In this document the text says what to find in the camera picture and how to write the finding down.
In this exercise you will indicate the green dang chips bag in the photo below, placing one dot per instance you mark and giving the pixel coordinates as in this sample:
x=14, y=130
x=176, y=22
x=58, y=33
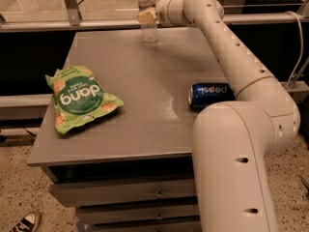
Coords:
x=79, y=98

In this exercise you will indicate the metal frame rail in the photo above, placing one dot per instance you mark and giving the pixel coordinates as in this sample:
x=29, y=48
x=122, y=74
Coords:
x=38, y=15

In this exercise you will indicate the clear plastic water bottle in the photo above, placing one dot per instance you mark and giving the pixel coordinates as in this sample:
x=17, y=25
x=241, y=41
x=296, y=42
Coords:
x=149, y=32

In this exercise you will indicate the grey drawer cabinet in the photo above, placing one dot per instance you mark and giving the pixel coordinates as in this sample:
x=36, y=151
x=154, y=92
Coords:
x=132, y=171

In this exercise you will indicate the black white sneaker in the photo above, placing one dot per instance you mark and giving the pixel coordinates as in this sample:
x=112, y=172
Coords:
x=29, y=223

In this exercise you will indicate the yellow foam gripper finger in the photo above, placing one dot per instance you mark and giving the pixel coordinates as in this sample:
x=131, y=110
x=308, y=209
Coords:
x=147, y=16

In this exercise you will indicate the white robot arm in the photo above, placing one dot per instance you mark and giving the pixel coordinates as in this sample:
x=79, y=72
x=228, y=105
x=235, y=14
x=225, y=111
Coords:
x=230, y=139

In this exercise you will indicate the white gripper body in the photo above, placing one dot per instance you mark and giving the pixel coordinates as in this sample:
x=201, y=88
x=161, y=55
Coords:
x=162, y=12

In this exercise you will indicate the blue pepsi can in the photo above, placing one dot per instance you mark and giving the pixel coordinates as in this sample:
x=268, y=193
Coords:
x=202, y=95

